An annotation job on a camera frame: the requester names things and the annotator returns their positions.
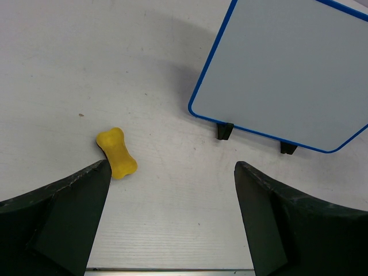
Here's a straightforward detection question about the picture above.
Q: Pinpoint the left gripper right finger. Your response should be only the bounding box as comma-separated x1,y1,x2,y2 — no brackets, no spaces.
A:
234,162,367,275

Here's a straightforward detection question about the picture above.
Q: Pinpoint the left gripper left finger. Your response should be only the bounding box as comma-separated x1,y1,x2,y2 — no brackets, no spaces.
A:
1,160,112,275

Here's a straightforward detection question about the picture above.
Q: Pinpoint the yellow bone-shaped eraser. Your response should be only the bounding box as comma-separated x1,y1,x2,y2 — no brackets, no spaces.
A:
96,128,137,179

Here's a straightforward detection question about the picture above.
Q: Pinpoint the blue framed whiteboard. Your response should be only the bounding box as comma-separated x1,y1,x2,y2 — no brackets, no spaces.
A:
188,0,367,154

